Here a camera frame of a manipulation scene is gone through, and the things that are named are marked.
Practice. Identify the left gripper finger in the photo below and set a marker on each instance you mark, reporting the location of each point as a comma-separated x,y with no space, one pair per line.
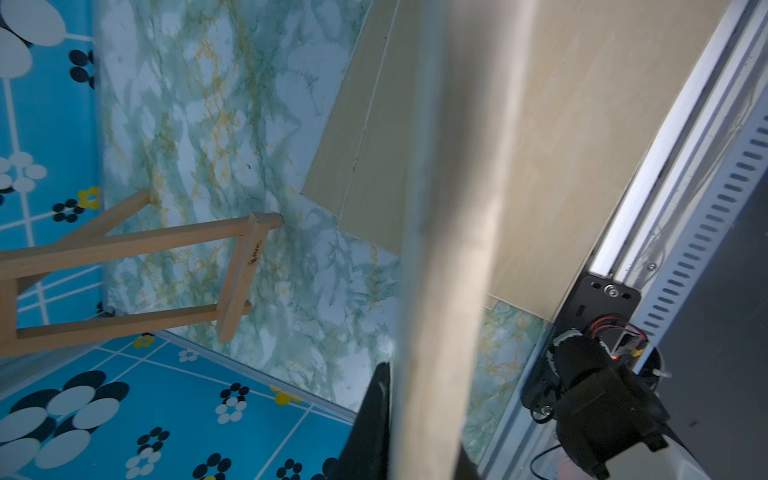
366,453

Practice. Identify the plywood board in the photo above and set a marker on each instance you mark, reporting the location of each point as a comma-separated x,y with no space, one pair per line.
470,84
334,161
603,77

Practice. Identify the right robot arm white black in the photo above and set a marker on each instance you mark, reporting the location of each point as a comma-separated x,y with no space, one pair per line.
608,422

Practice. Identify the wooden easel right side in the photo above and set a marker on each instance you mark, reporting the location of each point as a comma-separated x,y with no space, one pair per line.
155,280

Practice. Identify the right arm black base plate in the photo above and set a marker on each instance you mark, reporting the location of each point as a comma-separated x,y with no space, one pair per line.
592,298

